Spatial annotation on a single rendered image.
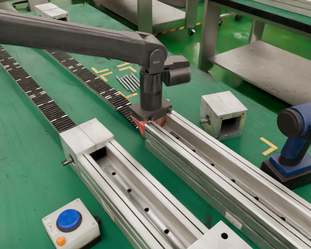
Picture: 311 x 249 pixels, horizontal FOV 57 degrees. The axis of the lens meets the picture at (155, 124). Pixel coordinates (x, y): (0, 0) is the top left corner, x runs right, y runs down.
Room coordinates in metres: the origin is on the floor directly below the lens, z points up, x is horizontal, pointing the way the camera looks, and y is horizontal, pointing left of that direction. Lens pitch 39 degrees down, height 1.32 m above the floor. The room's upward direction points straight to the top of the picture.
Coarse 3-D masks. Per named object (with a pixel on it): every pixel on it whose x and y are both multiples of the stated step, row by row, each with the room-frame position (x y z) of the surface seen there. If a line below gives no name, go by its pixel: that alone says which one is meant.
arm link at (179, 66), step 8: (152, 56) 0.58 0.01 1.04; (160, 56) 0.59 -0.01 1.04; (168, 56) 0.66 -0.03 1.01; (176, 56) 0.66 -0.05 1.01; (152, 64) 0.58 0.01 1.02; (160, 64) 0.59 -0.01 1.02; (168, 64) 0.62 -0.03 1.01; (176, 64) 0.63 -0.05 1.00; (184, 64) 0.64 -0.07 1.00; (152, 72) 0.58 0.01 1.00; (176, 72) 0.63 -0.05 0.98; (184, 72) 0.63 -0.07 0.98; (176, 80) 0.62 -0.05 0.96; (184, 80) 0.63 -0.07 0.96
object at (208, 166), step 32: (160, 128) 0.55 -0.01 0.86; (192, 128) 0.55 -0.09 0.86; (160, 160) 0.52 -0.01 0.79; (192, 160) 0.44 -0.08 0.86; (224, 160) 0.46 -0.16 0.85; (224, 192) 0.36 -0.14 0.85; (256, 192) 0.38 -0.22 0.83; (288, 192) 0.35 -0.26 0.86; (256, 224) 0.30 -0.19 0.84; (288, 224) 0.28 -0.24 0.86
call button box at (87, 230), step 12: (72, 204) 0.34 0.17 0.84; (48, 216) 0.32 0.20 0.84; (84, 216) 0.32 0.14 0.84; (96, 216) 0.34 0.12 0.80; (48, 228) 0.29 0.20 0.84; (60, 228) 0.29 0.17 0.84; (72, 228) 0.29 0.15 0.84; (84, 228) 0.29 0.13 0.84; (96, 228) 0.30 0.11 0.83; (72, 240) 0.27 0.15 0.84; (84, 240) 0.28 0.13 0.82; (96, 240) 0.29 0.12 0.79
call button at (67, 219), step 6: (66, 210) 0.32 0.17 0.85; (72, 210) 0.32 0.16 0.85; (60, 216) 0.31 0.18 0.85; (66, 216) 0.31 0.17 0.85; (72, 216) 0.31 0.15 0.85; (78, 216) 0.31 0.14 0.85; (60, 222) 0.29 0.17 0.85; (66, 222) 0.29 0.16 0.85; (72, 222) 0.29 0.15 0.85; (66, 228) 0.29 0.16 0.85
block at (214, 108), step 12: (204, 96) 0.68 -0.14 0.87; (216, 96) 0.68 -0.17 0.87; (228, 96) 0.68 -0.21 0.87; (204, 108) 0.66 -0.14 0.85; (216, 108) 0.62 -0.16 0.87; (228, 108) 0.62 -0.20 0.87; (240, 108) 0.62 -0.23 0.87; (204, 120) 0.63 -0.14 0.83; (216, 120) 0.59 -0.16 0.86; (228, 120) 0.62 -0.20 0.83; (240, 120) 0.61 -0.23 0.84; (216, 132) 0.59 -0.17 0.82; (228, 132) 0.61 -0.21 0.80; (240, 132) 0.62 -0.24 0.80
